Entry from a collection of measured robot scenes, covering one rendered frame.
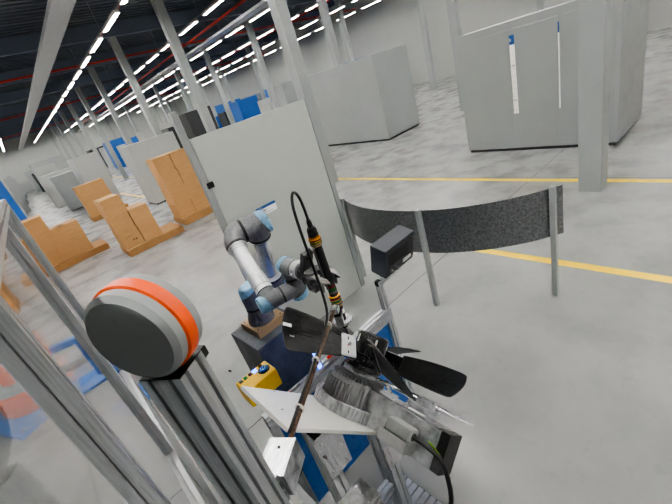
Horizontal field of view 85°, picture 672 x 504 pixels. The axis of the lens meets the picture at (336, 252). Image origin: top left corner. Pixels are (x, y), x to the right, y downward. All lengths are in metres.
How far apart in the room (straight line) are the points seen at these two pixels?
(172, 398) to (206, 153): 2.48
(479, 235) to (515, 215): 0.30
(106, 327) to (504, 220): 2.83
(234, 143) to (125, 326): 2.60
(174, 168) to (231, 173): 6.30
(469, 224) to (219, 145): 2.03
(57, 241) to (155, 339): 9.75
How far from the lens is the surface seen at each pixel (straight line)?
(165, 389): 0.66
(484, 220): 3.08
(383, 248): 1.99
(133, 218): 8.71
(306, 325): 1.34
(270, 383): 1.74
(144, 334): 0.58
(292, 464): 0.95
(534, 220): 3.19
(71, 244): 10.32
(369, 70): 10.95
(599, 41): 5.05
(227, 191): 3.05
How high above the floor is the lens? 2.13
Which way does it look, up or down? 25 degrees down
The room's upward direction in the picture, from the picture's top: 18 degrees counter-clockwise
